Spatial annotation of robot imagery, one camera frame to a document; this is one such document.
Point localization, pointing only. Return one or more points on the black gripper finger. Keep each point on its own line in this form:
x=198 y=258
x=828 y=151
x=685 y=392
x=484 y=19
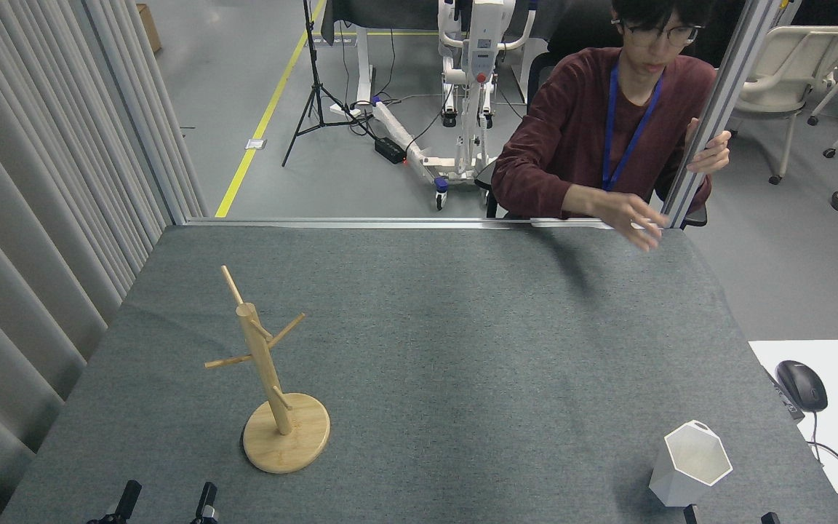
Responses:
x=206 y=501
x=128 y=498
x=770 y=519
x=691 y=515

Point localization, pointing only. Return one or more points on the white hexagonal cup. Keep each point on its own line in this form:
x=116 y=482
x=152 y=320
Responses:
x=673 y=484

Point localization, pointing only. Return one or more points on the wooden cup rack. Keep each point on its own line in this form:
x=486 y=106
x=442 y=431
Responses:
x=266 y=370

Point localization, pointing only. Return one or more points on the person's right hand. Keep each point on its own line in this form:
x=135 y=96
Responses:
x=637 y=217

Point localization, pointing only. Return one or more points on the person's left hand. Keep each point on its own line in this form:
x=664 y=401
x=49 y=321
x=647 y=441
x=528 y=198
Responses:
x=711 y=154

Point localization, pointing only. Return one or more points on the small black labelled device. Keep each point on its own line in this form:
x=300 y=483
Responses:
x=786 y=399

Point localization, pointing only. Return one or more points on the black computer mouse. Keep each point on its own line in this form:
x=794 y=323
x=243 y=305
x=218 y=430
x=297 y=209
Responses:
x=801 y=384

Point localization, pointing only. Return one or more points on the dark grey table cover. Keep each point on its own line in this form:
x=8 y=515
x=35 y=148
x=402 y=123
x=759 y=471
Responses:
x=463 y=349

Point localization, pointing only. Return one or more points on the grey pleated curtain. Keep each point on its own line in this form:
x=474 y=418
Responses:
x=33 y=189

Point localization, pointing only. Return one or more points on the silver floor socket plate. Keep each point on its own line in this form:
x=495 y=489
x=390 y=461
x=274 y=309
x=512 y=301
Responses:
x=256 y=144

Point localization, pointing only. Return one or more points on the black power strip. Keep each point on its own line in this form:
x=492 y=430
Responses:
x=390 y=150

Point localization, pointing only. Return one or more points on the person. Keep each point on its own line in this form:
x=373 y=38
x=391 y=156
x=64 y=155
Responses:
x=572 y=124

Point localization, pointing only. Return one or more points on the white armchair on castors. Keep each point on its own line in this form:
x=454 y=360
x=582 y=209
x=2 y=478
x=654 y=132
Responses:
x=790 y=69

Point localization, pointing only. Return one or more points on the desk with white legs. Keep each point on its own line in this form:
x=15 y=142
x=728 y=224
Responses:
x=363 y=65

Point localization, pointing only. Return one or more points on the brown cardboard box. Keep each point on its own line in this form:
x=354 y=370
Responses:
x=148 y=28

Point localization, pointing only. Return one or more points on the white stand on wheels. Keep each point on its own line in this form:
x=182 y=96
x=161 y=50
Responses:
x=477 y=73

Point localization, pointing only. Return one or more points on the silver table edge rail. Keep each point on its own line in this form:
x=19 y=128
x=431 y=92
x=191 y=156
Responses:
x=390 y=223

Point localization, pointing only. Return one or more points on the slanted silver aluminium post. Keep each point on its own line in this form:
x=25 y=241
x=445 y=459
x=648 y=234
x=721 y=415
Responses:
x=724 y=94

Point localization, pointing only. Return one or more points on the black camera tripod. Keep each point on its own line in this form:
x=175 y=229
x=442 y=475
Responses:
x=315 y=80

